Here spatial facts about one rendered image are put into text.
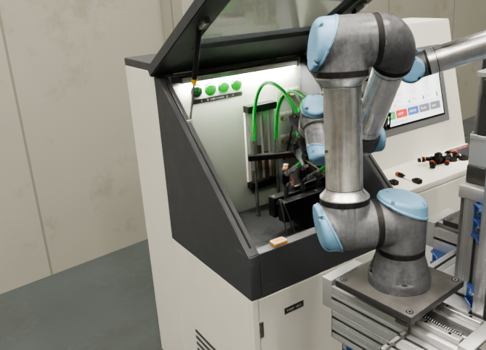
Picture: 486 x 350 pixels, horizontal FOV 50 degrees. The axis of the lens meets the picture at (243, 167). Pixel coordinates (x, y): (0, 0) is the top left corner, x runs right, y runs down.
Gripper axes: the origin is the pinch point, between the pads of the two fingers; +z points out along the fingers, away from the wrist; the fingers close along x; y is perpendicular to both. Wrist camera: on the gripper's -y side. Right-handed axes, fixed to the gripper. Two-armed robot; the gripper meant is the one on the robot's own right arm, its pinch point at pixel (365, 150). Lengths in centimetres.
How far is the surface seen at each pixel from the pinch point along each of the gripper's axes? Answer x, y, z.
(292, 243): -29.8, -2.9, 25.9
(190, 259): -47, -45, 44
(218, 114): -23, -57, -7
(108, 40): -8, -219, -26
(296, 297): -29, -3, 47
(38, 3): -47, -215, -51
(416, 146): 59, -26, 17
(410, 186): 30.4, -5.4, 22.3
